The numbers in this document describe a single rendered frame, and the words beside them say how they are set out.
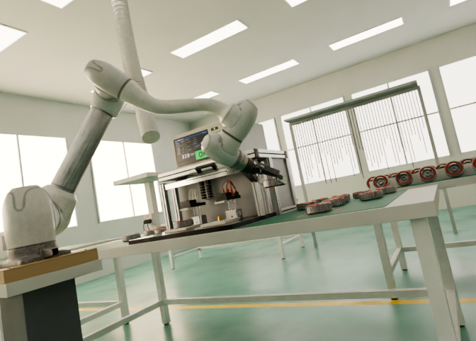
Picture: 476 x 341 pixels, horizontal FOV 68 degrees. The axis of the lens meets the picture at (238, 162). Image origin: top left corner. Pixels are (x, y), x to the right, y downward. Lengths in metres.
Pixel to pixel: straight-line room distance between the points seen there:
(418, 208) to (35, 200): 1.30
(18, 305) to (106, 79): 0.86
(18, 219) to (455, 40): 7.83
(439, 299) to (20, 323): 1.35
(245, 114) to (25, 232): 0.90
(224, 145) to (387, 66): 6.99
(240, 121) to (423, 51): 7.00
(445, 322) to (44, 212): 1.40
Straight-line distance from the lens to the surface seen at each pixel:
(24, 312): 1.41
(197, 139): 2.07
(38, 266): 1.35
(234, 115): 1.45
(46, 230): 1.45
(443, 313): 1.39
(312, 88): 8.53
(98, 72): 1.56
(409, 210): 1.28
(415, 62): 8.20
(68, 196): 1.63
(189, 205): 2.01
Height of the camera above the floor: 0.85
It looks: 6 degrees up
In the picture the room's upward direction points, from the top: 11 degrees counter-clockwise
